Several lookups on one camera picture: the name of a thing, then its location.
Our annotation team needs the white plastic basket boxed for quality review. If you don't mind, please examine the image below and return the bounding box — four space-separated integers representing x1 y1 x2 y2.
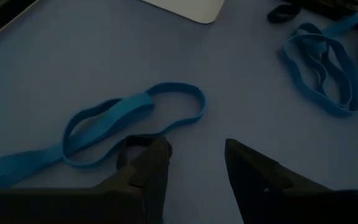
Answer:
140 0 226 25

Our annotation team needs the blue table mat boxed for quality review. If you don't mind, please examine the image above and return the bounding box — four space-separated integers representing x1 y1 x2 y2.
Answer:
0 0 358 224

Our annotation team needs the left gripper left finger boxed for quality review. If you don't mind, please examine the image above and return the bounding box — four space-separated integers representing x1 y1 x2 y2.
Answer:
94 135 173 224

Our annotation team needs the black rubber band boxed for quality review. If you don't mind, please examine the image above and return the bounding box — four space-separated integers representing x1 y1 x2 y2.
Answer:
267 2 301 25

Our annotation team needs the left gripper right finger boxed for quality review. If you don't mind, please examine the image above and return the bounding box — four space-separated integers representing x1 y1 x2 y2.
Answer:
224 138 332 224

